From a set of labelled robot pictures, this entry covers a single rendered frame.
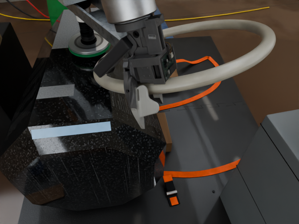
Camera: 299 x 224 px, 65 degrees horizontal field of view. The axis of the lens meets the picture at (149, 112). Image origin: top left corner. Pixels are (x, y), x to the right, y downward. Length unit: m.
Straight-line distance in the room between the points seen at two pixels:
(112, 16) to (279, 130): 0.79
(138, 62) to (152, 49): 0.03
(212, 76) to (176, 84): 0.07
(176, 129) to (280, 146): 1.08
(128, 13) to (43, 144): 0.75
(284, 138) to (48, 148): 0.91
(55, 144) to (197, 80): 0.71
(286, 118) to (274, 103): 1.36
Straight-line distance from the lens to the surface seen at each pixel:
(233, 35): 3.22
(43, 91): 1.17
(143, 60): 0.43
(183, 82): 0.46
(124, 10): 0.41
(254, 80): 2.60
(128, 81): 0.45
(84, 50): 1.26
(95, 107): 1.03
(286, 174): 1.05
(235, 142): 1.99
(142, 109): 0.46
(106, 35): 0.93
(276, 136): 1.03
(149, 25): 0.42
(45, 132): 1.03
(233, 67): 0.49
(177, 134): 1.93
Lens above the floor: 1.57
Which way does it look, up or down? 49 degrees down
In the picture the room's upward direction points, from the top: straight up
